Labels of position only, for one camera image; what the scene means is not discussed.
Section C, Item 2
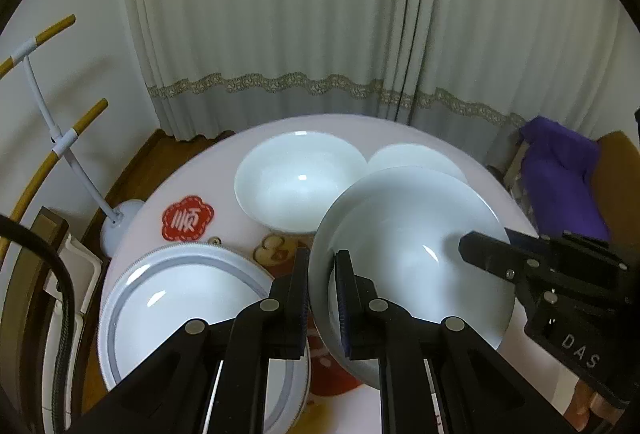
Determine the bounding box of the white plastic stool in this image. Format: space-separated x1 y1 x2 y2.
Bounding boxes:
41 233 104 434

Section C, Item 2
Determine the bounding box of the dark wooden chair frame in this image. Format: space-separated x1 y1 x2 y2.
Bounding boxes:
0 205 71 434

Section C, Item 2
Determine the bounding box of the large grey-rimmed plate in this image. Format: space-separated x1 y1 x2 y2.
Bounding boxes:
96 241 313 434

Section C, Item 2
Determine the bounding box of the purple cloth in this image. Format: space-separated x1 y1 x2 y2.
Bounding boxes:
520 116 610 240

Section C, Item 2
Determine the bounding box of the white bowl grey band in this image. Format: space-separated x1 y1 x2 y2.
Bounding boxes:
308 167 514 388
234 131 367 235

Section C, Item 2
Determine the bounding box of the small white bowl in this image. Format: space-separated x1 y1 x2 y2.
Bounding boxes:
368 143 468 183

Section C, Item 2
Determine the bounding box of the white and wood coat rack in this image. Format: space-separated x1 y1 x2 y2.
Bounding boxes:
1 15 143 259

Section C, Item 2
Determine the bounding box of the cream pleated curtain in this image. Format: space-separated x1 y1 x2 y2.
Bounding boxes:
124 0 639 163

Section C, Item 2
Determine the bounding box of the black cable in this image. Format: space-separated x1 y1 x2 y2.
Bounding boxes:
0 212 76 434

